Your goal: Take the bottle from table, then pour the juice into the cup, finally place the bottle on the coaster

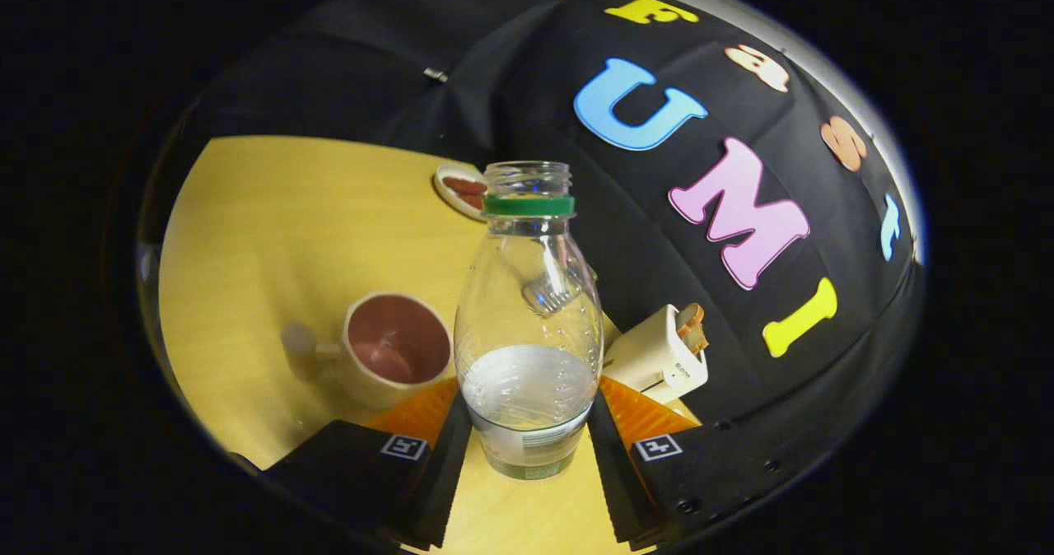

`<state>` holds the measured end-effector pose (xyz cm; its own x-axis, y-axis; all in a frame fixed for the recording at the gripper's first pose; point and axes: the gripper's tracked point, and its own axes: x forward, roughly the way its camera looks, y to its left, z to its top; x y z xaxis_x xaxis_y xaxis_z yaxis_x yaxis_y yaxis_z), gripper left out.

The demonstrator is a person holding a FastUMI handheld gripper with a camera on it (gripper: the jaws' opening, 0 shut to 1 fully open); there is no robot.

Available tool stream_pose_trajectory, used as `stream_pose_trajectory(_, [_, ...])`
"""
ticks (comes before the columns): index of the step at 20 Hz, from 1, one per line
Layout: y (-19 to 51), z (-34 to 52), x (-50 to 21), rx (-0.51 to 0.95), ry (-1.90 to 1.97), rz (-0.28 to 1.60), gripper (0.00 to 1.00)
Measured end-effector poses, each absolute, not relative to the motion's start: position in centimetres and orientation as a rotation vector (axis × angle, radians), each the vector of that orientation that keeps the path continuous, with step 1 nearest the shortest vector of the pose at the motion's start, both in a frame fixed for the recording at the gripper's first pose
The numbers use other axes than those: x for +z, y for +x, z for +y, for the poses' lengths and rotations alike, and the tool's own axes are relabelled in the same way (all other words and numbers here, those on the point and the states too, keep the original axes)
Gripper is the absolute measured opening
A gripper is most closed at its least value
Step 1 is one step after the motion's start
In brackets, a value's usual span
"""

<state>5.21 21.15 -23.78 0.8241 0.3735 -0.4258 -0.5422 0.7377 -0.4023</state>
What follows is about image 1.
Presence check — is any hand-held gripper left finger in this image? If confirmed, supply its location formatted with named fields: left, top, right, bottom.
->
left=231, top=376, right=474, bottom=551

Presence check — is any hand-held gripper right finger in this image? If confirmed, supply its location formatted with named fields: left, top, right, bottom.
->
left=586, top=376, right=818, bottom=551

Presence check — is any cream cup with brown inside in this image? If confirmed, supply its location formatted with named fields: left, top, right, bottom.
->
left=280, top=291, right=455, bottom=412

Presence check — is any clear plastic bottle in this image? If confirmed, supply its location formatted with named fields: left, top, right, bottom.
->
left=453, top=161, right=604, bottom=481

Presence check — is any white toaster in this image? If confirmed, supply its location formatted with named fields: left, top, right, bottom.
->
left=603, top=304, right=711, bottom=405

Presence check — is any small round plate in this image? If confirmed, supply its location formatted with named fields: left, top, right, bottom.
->
left=433, top=163, right=492, bottom=222

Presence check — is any wooden table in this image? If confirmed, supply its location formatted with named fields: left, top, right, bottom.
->
left=156, top=135, right=701, bottom=555

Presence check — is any black backdrop cloth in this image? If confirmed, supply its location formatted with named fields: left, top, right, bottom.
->
left=177, top=0, right=927, bottom=473

